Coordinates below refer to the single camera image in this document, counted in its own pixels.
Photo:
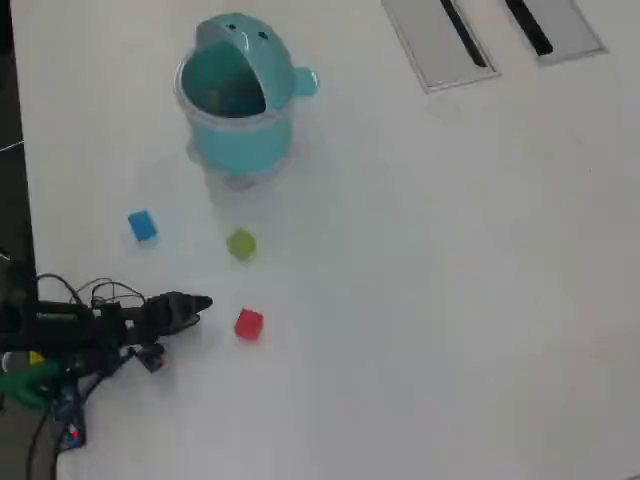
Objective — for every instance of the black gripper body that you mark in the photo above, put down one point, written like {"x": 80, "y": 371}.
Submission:
{"x": 137, "y": 322}

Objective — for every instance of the green lego block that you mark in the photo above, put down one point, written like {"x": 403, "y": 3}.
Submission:
{"x": 241, "y": 244}

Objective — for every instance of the blue lego block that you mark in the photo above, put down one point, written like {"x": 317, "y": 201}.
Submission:
{"x": 142, "y": 226}

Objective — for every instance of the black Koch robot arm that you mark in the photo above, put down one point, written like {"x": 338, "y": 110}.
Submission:
{"x": 55, "y": 320}

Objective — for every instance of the yellow connector piece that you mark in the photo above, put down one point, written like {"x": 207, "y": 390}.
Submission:
{"x": 36, "y": 358}

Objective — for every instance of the green table clamp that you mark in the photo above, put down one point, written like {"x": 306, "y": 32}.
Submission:
{"x": 25, "y": 387}

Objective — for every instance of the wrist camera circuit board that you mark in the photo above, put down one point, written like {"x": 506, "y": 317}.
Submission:
{"x": 150, "y": 359}

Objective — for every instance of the teal whale-shaped bin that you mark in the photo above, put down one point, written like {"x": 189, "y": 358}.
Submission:
{"x": 240, "y": 140}

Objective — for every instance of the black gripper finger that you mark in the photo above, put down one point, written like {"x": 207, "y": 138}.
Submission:
{"x": 185, "y": 302}
{"x": 180, "y": 324}

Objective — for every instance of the blue circuit board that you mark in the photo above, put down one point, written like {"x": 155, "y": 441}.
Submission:
{"x": 67, "y": 415}

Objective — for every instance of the red lego block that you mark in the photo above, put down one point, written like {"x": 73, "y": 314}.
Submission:
{"x": 248, "y": 325}

